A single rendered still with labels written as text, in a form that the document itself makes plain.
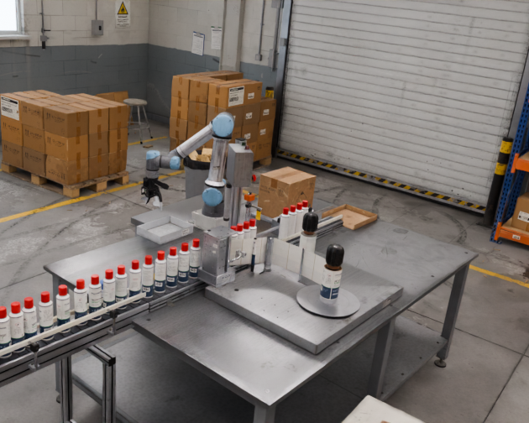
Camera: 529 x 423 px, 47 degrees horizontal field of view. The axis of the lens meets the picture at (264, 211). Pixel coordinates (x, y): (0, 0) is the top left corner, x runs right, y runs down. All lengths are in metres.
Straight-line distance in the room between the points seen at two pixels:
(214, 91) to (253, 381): 5.03
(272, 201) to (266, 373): 1.67
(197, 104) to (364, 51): 2.13
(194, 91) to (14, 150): 2.10
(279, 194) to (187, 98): 3.65
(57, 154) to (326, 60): 3.53
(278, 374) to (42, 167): 4.77
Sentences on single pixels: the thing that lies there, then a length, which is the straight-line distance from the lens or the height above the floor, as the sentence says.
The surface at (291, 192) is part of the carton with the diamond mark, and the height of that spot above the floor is 1.05.
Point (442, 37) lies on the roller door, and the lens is 7.34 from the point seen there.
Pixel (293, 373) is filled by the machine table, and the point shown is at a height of 0.83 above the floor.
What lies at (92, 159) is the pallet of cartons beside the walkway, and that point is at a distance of 6.69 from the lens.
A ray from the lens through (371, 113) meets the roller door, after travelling 7.73.
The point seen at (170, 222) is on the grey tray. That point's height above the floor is 0.84.
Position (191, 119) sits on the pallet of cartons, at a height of 0.67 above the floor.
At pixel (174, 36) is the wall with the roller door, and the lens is 9.73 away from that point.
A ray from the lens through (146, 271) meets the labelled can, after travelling 2.81.
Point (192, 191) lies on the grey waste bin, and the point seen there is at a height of 0.29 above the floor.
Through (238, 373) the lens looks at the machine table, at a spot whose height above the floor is 0.83.
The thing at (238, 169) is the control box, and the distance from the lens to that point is 3.12.
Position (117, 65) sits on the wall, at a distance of 9.74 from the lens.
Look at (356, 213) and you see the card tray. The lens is 4.31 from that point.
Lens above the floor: 2.29
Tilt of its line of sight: 21 degrees down
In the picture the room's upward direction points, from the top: 6 degrees clockwise
